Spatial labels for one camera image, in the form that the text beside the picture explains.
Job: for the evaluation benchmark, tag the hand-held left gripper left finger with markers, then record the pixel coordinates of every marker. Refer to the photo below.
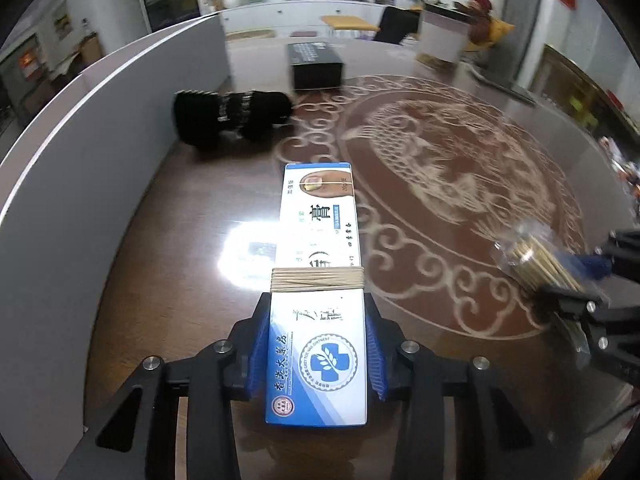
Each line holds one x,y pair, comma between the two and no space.
257,360

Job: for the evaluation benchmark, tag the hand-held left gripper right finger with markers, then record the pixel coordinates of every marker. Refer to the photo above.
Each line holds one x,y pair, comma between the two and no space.
375,360

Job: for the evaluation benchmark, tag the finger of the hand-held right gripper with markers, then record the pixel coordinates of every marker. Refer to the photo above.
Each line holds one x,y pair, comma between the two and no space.
565,297
595,262

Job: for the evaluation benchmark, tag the bag of cotton swabs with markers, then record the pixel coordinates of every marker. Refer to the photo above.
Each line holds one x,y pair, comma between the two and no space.
530,257

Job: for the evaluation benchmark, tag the blue white medicine box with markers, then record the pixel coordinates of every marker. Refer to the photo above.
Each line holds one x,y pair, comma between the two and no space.
320,360

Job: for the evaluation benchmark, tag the beige rubber band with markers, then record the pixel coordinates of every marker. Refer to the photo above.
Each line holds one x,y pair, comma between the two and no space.
317,279

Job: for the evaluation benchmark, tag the white medicine box nail print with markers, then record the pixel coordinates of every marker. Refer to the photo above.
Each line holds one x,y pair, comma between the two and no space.
320,210

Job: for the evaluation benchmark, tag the long white cardboard box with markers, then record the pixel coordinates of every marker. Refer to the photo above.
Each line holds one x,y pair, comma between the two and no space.
75,200

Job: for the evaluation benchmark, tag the pile of assorted small items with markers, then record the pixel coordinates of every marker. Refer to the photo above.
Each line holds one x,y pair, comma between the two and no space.
625,165

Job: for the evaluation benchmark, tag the black hair scrunchie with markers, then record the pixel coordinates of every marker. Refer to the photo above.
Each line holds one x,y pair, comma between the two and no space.
230,117

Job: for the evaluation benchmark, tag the yellow lounge chair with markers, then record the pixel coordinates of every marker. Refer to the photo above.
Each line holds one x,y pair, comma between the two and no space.
502,27

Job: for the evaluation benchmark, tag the clear jar with black lid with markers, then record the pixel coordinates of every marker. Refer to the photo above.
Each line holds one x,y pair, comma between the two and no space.
440,37

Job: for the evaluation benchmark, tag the black rectangular box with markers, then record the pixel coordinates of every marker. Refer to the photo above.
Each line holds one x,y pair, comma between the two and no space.
315,67

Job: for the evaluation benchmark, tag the round beige cushion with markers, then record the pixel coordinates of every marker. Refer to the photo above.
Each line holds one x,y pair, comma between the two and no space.
250,35

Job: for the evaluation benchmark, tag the yellow stool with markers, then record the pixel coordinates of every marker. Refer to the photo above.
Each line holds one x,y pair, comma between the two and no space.
350,22

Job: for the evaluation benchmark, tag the white television cabinet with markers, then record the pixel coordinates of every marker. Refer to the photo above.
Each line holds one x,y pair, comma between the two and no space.
280,12

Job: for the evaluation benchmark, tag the red door poster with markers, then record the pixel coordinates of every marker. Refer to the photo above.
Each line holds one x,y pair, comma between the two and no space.
29,62

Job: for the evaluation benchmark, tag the framed wall painting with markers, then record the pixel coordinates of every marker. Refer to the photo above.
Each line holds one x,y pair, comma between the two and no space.
60,20

